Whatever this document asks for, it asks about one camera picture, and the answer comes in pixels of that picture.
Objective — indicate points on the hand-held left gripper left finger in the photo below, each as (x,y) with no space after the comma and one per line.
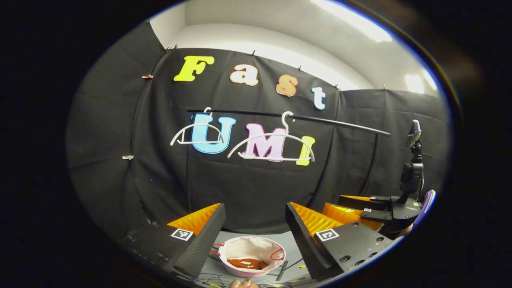
(200,244)

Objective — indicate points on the white plastic hanger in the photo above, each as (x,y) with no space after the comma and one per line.
(284,120)
(182,131)

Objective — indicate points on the small ceiling light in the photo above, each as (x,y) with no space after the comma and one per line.
(416,82)

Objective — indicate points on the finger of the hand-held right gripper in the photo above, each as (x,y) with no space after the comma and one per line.
(344,214)
(360,203)

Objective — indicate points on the black clothes rack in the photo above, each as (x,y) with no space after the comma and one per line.
(344,124)

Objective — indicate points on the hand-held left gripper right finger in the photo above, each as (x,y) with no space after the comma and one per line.
(306,244)

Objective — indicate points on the black backdrop cloth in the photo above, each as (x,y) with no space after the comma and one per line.
(160,160)

